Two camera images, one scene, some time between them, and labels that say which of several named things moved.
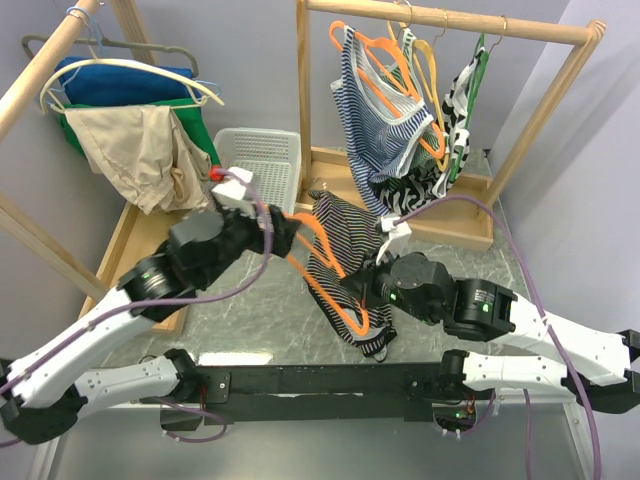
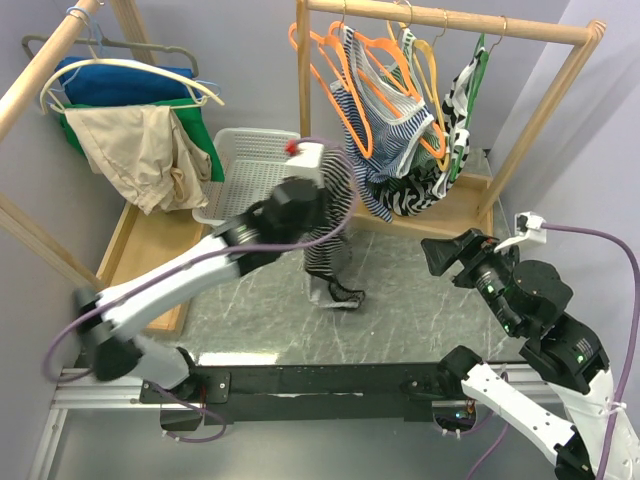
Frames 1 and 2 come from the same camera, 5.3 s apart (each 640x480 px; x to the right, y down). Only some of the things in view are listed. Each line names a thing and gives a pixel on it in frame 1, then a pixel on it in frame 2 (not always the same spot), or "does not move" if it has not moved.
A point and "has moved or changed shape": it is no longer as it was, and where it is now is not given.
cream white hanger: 128,62 does not move
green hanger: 481,61 does not move
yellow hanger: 437,91 does not move
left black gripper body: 239,232 -> 316,217
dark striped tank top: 343,238 has moved or changed shape
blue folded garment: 118,84 does not move
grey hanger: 39,38 does not move
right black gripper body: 388,289 -> 485,269
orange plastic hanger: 314,245 -> 367,152
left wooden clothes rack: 146,228 does not move
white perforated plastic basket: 272,155 does not move
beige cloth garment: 146,153 does not move
